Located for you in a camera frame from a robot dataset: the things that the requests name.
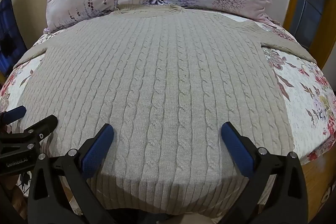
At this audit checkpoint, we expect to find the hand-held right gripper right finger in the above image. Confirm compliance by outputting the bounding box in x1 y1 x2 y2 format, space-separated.
221 122 308 224

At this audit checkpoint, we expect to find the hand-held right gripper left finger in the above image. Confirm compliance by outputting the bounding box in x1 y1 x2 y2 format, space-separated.
28 123 114 224

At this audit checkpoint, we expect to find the wooden bed frame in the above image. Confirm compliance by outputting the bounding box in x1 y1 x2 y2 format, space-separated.
301 135 336 215

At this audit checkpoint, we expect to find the white floral quilt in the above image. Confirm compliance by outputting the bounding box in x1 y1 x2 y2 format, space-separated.
0 13 336 198

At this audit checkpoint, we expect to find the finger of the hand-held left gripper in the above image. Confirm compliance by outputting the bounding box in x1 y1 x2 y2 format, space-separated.
0 106 27 125
0 115 58 156

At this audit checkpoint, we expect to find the blue wall hanging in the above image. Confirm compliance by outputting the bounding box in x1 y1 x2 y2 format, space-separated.
0 0 28 75

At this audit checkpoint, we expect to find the grey cable-knit sweater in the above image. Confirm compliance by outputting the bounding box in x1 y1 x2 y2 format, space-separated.
13 4 317 216

